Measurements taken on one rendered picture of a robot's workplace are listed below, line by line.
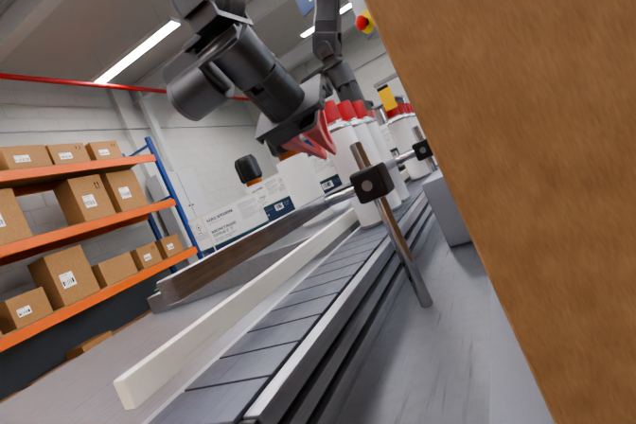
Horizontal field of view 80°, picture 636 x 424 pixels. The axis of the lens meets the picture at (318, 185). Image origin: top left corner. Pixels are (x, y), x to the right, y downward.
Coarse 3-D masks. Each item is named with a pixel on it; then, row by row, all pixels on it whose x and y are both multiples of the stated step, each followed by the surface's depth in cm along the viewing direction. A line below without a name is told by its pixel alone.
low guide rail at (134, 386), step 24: (312, 240) 47; (288, 264) 41; (264, 288) 36; (216, 312) 31; (240, 312) 33; (192, 336) 28; (216, 336) 30; (144, 360) 25; (168, 360) 26; (192, 360) 27; (120, 384) 23; (144, 384) 24
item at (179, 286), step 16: (304, 208) 33; (320, 208) 36; (272, 224) 28; (288, 224) 30; (240, 240) 25; (256, 240) 26; (272, 240) 28; (208, 256) 22; (224, 256) 23; (240, 256) 24; (176, 272) 21; (192, 272) 21; (208, 272) 22; (224, 272) 23; (160, 288) 20; (176, 288) 20; (192, 288) 20
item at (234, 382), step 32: (416, 192) 73; (352, 256) 44; (320, 288) 37; (288, 320) 32; (224, 352) 31; (256, 352) 28; (288, 352) 25; (192, 384) 27; (224, 384) 25; (256, 384) 22; (160, 416) 24; (192, 416) 22; (224, 416) 20
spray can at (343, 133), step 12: (336, 108) 58; (336, 120) 57; (336, 132) 56; (348, 132) 57; (336, 144) 57; (348, 144) 56; (336, 156) 57; (348, 156) 56; (336, 168) 58; (348, 168) 57; (348, 180) 57; (360, 204) 57; (372, 204) 56; (360, 216) 58; (372, 216) 56
